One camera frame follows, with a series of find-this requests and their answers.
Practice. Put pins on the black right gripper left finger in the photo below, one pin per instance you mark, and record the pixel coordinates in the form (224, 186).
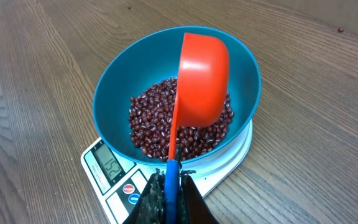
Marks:
(150, 207)

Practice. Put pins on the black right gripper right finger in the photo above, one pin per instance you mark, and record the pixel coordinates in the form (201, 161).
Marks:
(191, 207)

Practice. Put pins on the orange scoop with blue handle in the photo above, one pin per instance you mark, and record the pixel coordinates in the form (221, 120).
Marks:
(202, 82)

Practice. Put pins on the white digital kitchen scale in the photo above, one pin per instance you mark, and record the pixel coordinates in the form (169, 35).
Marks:
(119, 182)

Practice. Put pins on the red beans in bowl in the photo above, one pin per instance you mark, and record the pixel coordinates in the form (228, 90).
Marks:
(150, 118)

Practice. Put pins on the blue metal bowl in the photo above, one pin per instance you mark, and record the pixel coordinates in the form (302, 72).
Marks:
(154, 58)

